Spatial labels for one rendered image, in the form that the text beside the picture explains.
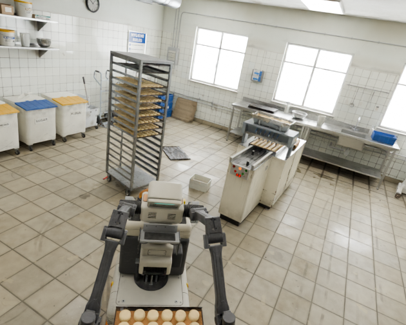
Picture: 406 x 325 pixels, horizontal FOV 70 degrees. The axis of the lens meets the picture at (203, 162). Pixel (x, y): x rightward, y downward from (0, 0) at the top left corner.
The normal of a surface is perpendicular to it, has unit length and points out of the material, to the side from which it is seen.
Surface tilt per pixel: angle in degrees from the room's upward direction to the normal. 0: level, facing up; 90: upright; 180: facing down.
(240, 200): 90
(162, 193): 43
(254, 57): 90
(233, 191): 90
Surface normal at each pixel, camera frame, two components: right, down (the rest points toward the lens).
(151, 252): 0.11, 0.55
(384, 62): -0.46, 0.29
